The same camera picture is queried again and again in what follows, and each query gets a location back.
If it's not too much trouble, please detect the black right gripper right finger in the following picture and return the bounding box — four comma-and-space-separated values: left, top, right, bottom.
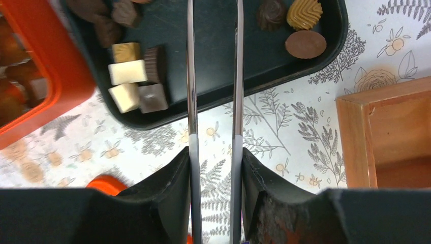
241, 148, 349, 243

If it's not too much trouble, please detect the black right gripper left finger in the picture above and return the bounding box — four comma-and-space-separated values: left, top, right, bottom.
114, 147, 191, 243

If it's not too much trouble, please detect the metal tongs white handle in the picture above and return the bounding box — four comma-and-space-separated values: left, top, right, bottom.
186, 1, 244, 243

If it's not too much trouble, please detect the dark square chocolate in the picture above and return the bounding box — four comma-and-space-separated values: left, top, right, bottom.
138, 83, 169, 114

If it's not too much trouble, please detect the white chocolate bar lower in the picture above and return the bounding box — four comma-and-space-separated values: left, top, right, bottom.
108, 83, 140, 113

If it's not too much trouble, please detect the white chocolate bar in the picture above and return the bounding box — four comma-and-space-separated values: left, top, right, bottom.
108, 59, 148, 85
108, 83, 140, 113

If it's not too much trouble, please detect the white chocolate bar upper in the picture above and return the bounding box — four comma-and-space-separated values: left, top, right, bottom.
108, 59, 148, 85

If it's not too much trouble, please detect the dark ridged chocolate cup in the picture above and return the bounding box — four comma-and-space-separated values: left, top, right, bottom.
144, 45, 167, 84

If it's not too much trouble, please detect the caramel square leaf chocolate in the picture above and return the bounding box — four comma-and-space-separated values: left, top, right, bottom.
111, 42, 141, 63

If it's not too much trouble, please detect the black chocolate tray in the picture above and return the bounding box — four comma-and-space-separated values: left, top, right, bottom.
60, 1, 348, 130

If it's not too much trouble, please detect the milk chocolate oval disc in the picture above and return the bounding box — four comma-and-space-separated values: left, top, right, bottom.
285, 30, 327, 59

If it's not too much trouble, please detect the orange chocolate box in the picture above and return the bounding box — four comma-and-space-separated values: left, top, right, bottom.
1, 1, 96, 148

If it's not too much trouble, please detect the dark swirl chocolate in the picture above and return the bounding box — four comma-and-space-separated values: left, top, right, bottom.
257, 0, 287, 32

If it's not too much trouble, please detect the caramel round chocolate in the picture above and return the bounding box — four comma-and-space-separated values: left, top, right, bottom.
286, 0, 323, 31

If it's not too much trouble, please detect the orange box lid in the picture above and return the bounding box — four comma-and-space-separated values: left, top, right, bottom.
86, 174, 128, 196

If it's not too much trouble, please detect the orange compartment organizer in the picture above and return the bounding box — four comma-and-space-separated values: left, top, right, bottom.
336, 77, 430, 188

